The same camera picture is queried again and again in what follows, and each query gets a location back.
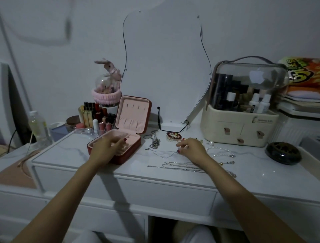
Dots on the person's right thumb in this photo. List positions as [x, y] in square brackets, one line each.
[181, 150]

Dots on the clear plastic water bottle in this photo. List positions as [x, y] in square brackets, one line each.
[38, 130]

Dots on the orange snack bag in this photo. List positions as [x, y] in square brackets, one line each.
[302, 71]

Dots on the clear acrylic organizer tray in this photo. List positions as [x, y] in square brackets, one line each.
[83, 131]

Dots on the red jewelry box pink lining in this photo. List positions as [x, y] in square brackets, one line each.
[135, 115]

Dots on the black bottle white cap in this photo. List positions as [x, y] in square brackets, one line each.
[231, 100]

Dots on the pink round compact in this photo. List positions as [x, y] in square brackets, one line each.
[80, 126]

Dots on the cream cosmetic case clear lid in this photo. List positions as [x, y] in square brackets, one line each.
[240, 125]

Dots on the glass dome ornament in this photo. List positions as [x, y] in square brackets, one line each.
[103, 82]

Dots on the row of lipsticks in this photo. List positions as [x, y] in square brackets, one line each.
[96, 117]

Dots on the white wavy vanity mirror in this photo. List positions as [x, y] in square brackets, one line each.
[162, 67]

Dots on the pink fluffy headband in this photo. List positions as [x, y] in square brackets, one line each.
[102, 97]

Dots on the black round dish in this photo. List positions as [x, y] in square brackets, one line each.
[282, 153]

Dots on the person's left forearm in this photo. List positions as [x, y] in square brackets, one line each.
[62, 200]

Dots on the white cosmetic bottle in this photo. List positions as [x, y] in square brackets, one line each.
[254, 103]
[264, 104]

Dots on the brown lid round jar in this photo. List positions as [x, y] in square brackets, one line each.
[72, 120]

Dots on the person's left hand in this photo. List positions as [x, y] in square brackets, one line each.
[103, 149]

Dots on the pale blue box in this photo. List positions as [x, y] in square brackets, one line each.
[57, 130]

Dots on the black screen panel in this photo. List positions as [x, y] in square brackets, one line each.
[15, 107]

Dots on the stack of folded cloths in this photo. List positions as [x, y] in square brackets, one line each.
[303, 94]

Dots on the person's right forearm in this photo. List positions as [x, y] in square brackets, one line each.
[245, 200]

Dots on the person's right hand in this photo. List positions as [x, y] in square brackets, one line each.
[193, 150]

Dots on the white drawer cabinet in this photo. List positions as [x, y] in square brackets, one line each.
[297, 125]

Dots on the person's left fingers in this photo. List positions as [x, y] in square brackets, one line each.
[119, 142]

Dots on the white vanity drawer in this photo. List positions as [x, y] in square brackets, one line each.
[140, 192]

